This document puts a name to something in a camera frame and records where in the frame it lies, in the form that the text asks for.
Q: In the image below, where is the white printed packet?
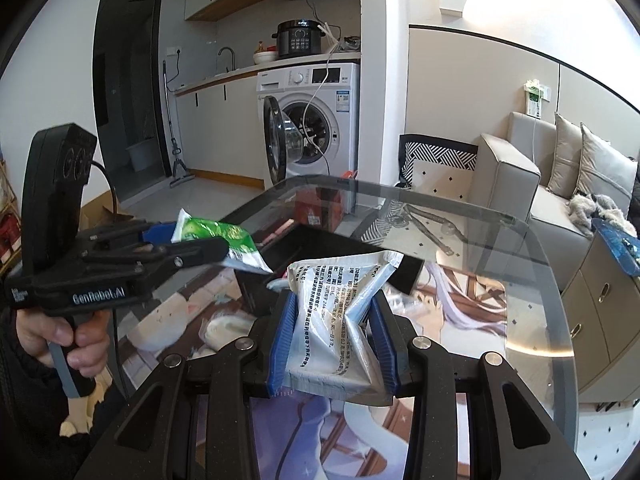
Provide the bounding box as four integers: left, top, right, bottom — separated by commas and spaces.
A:
284, 249, 407, 407

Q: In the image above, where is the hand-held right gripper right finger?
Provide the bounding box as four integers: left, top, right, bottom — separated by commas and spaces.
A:
369, 292, 571, 480

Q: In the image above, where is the narrow grey cushion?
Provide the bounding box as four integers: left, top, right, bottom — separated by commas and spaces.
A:
546, 112, 587, 199

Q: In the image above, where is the grey bucket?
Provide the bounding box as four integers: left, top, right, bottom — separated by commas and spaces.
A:
124, 140, 164, 172

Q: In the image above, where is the white washing machine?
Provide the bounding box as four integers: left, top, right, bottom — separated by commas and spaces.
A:
256, 62, 362, 187

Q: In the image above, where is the white power cable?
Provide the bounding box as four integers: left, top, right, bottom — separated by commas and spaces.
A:
299, 24, 342, 162

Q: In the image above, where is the beige sofa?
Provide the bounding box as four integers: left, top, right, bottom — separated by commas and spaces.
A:
479, 110, 640, 292

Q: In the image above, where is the red box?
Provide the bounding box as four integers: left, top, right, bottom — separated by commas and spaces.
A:
294, 186, 347, 234

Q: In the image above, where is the brown cardboard box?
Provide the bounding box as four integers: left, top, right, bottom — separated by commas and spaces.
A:
79, 201, 137, 232

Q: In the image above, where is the person's left hand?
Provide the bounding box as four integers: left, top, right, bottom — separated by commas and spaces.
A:
15, 309, 112, 382

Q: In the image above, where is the green and white packet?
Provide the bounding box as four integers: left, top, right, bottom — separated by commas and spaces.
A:
170, 209, 274, 277

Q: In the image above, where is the zip bag of cream cable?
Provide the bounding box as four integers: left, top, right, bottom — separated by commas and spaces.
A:
199, 309, 253, 358

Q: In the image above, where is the wall remote control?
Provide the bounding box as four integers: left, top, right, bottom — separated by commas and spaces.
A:
521, 79, 547, 119

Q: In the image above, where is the wide grey cushion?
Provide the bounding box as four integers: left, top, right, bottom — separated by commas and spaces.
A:
574, 122, 637, 212

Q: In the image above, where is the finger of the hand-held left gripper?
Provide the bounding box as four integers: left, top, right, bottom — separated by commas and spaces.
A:
82, 236, 232, 274
75, 219, 177, 249

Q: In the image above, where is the beige side cabinet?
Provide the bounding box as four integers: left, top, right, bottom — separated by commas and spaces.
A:
559, 220, 640, 407

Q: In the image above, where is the black cardboard box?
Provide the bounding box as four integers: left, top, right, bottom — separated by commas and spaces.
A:
239, 224, 427, 297

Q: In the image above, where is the blue flat item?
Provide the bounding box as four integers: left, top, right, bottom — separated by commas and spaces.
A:
591, 216, 640, 277

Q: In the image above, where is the white kitchen counter cabinet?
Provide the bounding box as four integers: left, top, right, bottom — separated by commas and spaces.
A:
175, 66, 262, 177

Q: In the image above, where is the black pressure cooker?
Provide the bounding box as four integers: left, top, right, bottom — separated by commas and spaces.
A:
272, 20, 327, 59

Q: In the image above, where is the floor mop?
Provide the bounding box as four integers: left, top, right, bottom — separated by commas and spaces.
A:
162, 60, 197, 189

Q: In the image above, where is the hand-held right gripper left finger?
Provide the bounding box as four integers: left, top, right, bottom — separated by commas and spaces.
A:
90, 290, 301, 480

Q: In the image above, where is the grey furry item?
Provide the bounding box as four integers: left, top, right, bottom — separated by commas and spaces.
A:
566, 192, 627, 237

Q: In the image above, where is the printed mat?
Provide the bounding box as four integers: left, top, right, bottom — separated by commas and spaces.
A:
120, 195, 513, 480

